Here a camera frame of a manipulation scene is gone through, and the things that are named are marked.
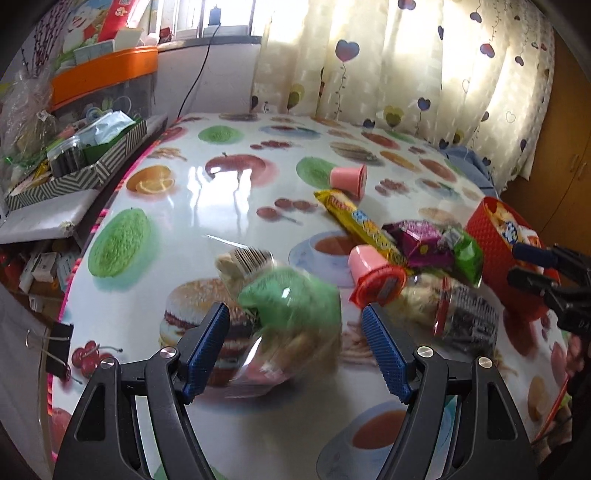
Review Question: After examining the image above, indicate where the striped cardboard box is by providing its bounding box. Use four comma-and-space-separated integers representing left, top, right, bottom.
4, 117, 148, 210

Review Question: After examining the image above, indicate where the wooden cabinet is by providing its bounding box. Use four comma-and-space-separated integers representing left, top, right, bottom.
501, 28, 591, 259

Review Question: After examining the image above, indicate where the pink jelly cup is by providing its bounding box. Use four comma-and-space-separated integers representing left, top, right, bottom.
330, 164, 369, 200
348, 246, 408, 306

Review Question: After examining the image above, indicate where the heart print curtain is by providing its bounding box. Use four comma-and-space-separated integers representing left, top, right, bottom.
250, 0, 557, 181

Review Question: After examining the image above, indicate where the blue cloth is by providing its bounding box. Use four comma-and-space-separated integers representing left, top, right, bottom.
438, 145, 502, 195

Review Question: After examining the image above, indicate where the orange lid storage box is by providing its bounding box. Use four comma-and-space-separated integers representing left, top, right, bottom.
48, 45, 160, 125

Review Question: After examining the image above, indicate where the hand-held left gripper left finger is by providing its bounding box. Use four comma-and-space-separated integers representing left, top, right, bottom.
53, 302, 232, 480

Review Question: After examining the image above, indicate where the pale green bread packet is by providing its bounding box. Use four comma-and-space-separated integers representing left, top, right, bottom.
216, 249, 343, 400

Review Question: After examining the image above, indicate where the purple snack packet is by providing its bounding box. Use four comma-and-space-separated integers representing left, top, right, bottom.
382, 220, 455, 268

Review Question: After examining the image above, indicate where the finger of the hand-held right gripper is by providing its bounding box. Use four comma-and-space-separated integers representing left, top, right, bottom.
512, 242, 591, 280
506, 268, 591, 330

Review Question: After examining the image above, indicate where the pale blue pouch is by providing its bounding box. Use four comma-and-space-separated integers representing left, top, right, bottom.
76, 111, 137, 148

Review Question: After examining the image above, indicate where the red cardboard box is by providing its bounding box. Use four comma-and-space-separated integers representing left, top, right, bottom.
95, 0, 139, 42

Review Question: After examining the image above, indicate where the green snack packet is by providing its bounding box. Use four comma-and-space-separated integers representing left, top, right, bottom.
438, 226, 484, 287

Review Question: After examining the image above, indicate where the black binder clip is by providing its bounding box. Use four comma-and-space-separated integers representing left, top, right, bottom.
25, 322, 75, 377

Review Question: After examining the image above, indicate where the red plastic basket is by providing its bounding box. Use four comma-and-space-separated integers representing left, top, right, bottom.
465, 196, 561, 321

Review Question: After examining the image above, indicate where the white snack packet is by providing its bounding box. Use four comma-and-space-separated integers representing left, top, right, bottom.
489, 203, 543, 252

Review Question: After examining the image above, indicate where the food print tablecloth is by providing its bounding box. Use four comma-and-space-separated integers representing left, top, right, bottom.
48, 112, 573, 480

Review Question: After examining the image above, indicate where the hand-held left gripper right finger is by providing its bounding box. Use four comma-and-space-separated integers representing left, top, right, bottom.
361, 302, 539, 480

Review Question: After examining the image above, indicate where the yellow biscuit roll packet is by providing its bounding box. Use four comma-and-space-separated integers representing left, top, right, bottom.
314, 188, 407, 266

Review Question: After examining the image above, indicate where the clear packet with red label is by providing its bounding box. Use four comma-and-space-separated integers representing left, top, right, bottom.
402, 272, 500, 344

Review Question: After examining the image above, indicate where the black cable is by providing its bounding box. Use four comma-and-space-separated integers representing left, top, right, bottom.
178, 25, 220, 116

